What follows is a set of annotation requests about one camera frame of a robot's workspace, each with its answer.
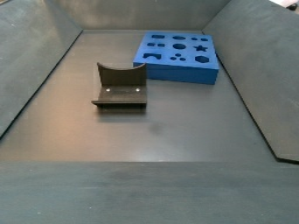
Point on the black curved holder stand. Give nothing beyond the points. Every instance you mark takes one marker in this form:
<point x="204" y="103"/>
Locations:
<point x="123" y="86"/>

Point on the blue shape sorter block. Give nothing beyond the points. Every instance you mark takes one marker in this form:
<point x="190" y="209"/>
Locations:
<point x="178" y="57"/>

